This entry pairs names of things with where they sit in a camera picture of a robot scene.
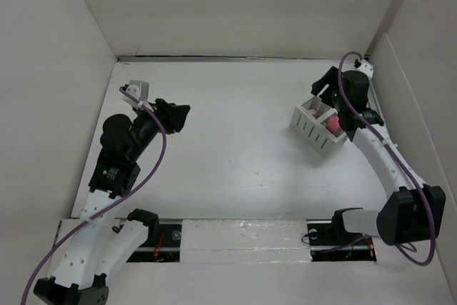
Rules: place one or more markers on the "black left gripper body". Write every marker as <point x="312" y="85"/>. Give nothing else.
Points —
<point x="147" y="122"/>

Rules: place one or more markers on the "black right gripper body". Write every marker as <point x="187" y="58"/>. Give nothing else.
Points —
<point x="331" y="93"/>

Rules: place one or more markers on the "pink capped small bottle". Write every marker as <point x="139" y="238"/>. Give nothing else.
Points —
<point x="333" y="124"/>

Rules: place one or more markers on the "pink correction tape dispenser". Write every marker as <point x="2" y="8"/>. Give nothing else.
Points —
<point x="314" y="110"/>

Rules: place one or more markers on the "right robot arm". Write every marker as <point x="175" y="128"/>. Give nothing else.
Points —
<point x="413" y="210"/>

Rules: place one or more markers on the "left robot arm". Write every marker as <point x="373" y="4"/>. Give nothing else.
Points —
<point x="96" y="252"/>

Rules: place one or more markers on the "white slotted desk organizer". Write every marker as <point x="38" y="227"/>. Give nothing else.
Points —
<point x="313" y="130"/>

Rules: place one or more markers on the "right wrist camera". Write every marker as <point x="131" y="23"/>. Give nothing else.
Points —
<point x="365" y="67"/>

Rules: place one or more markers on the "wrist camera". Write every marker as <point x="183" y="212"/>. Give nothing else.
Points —
<point x="135" y="93"/>
<point x="365" y="67"/>

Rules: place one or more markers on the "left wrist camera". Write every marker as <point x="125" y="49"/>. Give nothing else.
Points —
<point x="135" y="93"/>

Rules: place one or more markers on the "aluminium rail at back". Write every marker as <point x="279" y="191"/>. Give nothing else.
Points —
<point x="129" y="59"/>

